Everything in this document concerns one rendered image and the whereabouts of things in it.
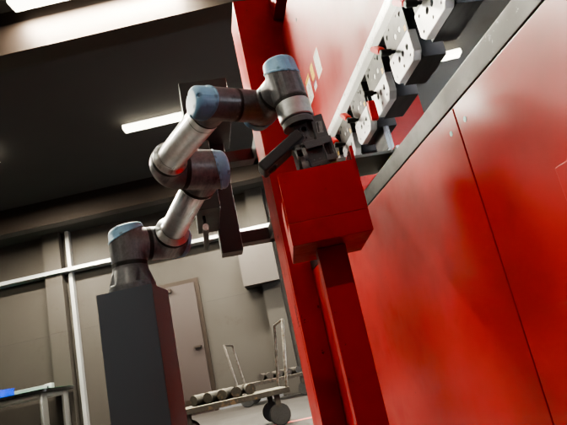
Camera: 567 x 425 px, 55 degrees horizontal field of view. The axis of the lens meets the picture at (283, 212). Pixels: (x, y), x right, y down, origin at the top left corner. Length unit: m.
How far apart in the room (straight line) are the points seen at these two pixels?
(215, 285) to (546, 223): 8.69
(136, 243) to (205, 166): 0.43
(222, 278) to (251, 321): 0.88
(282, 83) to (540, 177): 0.57
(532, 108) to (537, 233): 0.18
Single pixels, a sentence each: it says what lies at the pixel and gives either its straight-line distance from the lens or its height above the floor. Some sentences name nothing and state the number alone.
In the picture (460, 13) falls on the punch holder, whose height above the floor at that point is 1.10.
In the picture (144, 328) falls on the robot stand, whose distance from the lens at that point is 1.76.
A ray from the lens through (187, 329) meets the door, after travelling 9.39.
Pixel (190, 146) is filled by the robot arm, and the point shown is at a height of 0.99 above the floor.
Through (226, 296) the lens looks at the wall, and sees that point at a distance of 9.35.
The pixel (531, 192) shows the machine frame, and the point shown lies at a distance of 0.89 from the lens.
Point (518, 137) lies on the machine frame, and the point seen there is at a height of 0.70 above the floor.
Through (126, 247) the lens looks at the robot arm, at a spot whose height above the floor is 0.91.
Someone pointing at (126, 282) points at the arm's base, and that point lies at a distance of 1.82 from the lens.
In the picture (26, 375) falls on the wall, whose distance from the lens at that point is 10.44.
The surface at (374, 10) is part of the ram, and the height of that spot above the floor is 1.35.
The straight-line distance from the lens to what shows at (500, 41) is 0.92.
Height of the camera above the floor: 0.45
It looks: 15 degrees up
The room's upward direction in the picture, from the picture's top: 12 degrees counter-clockwise
